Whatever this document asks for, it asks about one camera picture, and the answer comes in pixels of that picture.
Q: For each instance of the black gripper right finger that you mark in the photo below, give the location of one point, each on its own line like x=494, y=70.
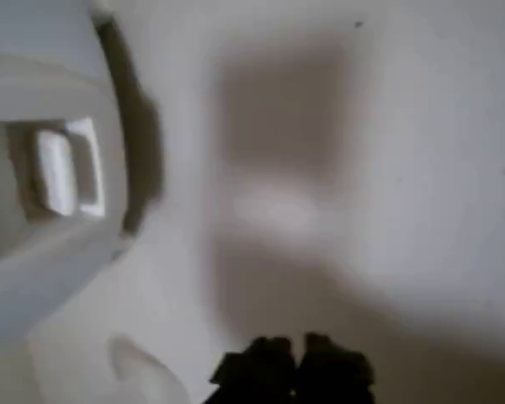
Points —
x=336, y=379

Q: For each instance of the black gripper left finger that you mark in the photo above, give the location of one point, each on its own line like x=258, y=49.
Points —
x=261, y=374

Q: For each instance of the white rice cooker body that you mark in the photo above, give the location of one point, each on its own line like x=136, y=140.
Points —
x=46, y=63

